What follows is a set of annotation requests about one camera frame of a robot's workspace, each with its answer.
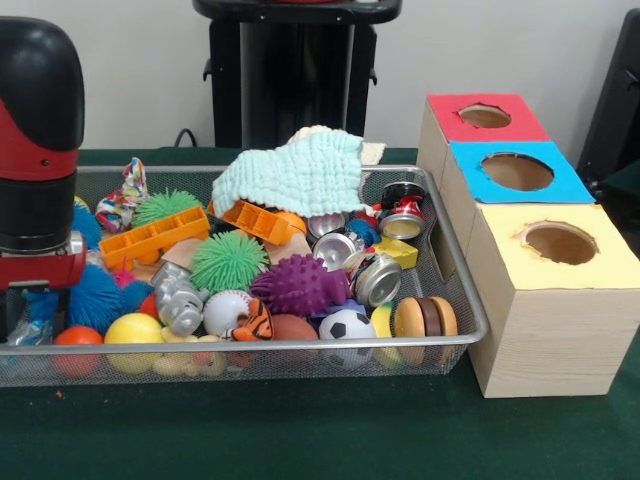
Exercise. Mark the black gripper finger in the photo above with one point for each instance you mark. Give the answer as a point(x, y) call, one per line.
point(61, 310)
point(3, 317)

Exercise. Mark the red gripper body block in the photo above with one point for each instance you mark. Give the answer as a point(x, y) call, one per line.
point(40, 272)

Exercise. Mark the crushed clear plastic bottle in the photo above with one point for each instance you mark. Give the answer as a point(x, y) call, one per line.
point(30, 335)

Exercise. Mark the light blue muslin cloth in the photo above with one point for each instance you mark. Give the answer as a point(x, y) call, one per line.
point(300, 172)

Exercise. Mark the cream muslin cloth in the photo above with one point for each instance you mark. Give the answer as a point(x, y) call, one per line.
point(372, 152)

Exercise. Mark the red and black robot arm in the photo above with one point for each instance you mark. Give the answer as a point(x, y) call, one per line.
point(40, 100)

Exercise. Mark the wooden box with three holes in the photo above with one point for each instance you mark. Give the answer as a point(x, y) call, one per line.
point(550, 340)

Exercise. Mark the orange ball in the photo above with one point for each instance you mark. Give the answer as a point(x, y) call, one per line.
point(77, 337)

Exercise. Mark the blue furry toy with eyes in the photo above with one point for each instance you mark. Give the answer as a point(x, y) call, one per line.
point(95, 300)

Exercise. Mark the blue furry puffer ball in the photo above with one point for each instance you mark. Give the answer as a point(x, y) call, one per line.
point(87, 225)

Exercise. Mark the yellow ball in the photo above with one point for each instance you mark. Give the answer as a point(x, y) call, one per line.
point(132, 330)

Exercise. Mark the green spiky ball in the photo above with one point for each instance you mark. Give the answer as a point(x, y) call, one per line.
point(229, 262)

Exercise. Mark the purple spiky ball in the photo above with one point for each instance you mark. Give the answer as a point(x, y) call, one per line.
point(300, 286)

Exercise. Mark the dark green table cloth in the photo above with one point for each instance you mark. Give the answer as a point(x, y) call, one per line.
point(300, 430)

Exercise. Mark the small soccer ball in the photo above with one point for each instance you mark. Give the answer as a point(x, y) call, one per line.
point(346, 327)

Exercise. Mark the crushed red soda can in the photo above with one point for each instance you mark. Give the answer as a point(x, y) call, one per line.
point(403, 206)

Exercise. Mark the toy hamburger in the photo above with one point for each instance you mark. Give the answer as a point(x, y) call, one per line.
point(426, 317)

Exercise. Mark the green clothed side table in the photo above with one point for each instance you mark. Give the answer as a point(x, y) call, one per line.
point(622, 187)

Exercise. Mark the black upright panel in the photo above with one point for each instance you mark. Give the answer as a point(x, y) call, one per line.
point(620, 100)

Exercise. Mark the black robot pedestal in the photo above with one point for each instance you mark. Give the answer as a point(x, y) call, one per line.
point(225, 100)

